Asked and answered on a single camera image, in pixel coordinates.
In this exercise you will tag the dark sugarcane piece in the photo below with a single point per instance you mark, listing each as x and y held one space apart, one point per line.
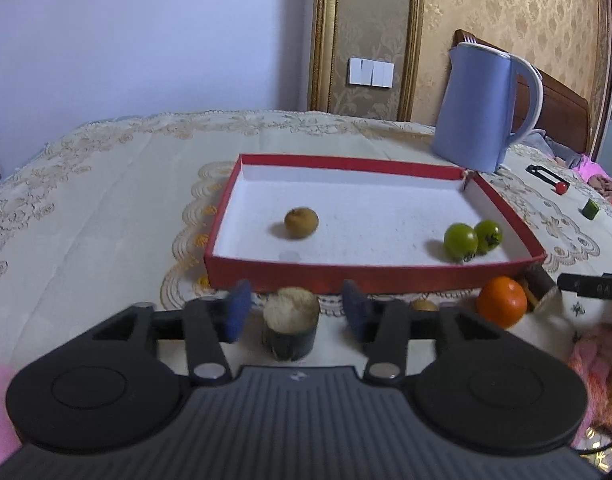
541 287
290 327

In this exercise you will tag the brown round fruit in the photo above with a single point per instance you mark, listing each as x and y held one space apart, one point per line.
302 222

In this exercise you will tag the pink bedding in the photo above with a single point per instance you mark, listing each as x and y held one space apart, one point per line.
598 175

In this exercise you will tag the small brown fruit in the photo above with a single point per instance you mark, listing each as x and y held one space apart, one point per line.
424 305

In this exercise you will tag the red cardboard box tray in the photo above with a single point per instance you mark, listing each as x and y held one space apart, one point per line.
366 210

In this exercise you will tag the small green block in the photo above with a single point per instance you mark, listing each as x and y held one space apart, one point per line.
591 209

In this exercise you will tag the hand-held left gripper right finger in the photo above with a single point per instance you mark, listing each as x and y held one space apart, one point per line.
354 315

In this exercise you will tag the wooden headboard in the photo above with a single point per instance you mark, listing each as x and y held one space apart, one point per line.
560 105

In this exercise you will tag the black tool with red tip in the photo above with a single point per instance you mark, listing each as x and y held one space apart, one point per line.
548 176

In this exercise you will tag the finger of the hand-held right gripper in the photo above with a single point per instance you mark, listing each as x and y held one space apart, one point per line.
590 287

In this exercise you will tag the white wall switch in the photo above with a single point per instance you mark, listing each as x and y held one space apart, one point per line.
370 72

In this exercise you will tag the pink knitted cloth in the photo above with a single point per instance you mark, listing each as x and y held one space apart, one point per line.
603 360

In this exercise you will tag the green tomato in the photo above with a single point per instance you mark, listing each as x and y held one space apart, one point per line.
490 235
460 242

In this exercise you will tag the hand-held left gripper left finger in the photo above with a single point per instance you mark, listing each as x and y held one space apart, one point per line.
237 312

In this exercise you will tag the blue electric kettle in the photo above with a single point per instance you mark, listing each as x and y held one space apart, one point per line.
478 110

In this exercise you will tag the orange persimmon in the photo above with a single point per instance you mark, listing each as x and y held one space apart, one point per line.
501 302

